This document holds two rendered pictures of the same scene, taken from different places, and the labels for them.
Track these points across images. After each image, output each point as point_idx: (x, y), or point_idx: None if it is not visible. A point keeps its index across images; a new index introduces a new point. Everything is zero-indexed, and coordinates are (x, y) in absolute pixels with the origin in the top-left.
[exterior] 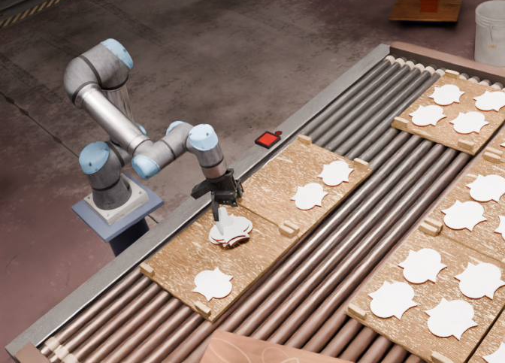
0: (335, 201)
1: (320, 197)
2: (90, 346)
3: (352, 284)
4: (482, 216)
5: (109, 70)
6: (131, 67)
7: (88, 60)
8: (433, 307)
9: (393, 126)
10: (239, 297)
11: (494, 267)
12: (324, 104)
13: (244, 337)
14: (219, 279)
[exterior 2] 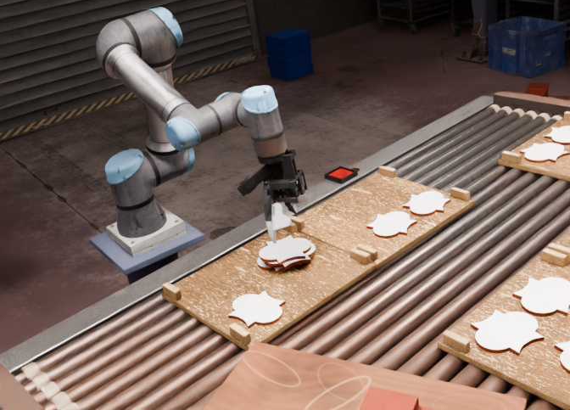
0: (426, 230)
1: (406, 224)
2: (81, 374)
3: (448, 317)
4: None
5: (152, 36)
6: (181, 43)
7: (128, 21)
8: (567, 341)
9: (500, 164)
10: (291, 328)
11: None
12: (412, 144)
13: (293, 351)
14: (265, 304)
